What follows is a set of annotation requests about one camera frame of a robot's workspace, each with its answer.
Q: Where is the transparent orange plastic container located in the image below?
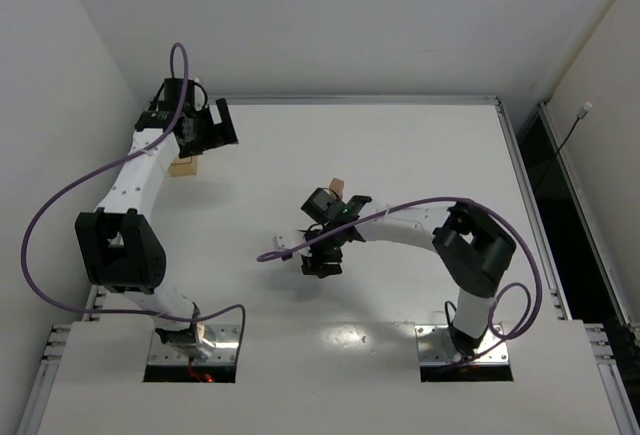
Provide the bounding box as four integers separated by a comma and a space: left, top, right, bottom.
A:
168, 156, 199, 177

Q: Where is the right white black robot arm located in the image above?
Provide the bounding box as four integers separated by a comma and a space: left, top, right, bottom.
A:
301, 188, 516, 358

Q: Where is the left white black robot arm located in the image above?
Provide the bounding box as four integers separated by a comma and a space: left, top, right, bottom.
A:
75, 78, 238, 358

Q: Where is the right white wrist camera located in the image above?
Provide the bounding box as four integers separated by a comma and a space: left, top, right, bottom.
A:
273, 232, 297, 251

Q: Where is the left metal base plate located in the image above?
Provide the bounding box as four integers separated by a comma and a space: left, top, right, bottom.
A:
147, 324, 240, 367

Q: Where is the metal base plate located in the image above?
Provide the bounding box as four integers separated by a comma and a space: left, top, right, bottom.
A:
147, 324, 240, 367
415, 324, 510, 368

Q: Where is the black cable at right base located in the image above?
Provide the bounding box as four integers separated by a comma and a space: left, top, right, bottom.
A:
443, 299, 464, 351

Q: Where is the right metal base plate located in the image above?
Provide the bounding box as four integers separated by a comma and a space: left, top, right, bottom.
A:
415, 324, 510, 368

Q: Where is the red wire under left base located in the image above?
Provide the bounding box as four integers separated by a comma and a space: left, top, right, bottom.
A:
187, 360, 216, 384

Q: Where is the black wall cable white plug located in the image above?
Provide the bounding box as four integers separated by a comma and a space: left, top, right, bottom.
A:
554, 101, 593, 157

